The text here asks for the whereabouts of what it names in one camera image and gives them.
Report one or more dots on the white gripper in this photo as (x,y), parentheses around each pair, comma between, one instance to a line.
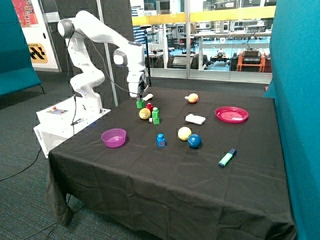
(137,85)

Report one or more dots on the green block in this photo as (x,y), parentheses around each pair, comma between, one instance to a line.
(155,113)
(140,104)
(156,121)

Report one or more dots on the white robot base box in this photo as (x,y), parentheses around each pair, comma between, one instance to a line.
(59,122)

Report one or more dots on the white small object far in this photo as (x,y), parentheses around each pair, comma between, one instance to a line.
(148,97)

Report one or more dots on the red block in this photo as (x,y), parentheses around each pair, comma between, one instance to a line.
(149,106)

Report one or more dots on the yellow ball left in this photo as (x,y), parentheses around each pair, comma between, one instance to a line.
(145,113)

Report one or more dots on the yellow ball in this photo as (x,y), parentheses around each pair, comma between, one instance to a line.
(184,133)
(145,113)

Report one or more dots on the purple bowl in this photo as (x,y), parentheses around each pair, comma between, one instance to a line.
(114,138)

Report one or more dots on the blue block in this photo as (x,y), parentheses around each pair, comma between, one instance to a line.
(160,140)

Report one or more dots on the orange peach toy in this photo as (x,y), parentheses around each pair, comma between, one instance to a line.
(192,98)

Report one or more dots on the yellow ball centre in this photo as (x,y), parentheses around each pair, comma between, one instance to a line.
(184,133)

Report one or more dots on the white sponge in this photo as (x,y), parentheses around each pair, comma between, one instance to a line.
(195,119)

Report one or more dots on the blue ball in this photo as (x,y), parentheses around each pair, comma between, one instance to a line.
(194,141)

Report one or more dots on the black tablecloth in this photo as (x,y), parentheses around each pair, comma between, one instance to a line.
(176,192)

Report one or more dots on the pink plate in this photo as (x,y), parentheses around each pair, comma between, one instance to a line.
(231,114)

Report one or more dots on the green highlighter pen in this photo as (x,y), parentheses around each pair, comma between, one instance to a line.
(227,157)

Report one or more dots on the yellow black sign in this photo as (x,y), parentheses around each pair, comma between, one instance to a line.
(37,53)

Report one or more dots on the orange black machine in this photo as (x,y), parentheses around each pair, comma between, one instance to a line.
(251,60)

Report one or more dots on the teal sofa left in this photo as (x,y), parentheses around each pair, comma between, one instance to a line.
(16,70)

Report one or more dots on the red poster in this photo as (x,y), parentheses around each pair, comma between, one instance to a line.
(26,13)

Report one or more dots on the teal partition right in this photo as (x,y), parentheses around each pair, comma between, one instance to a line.
(295,87)

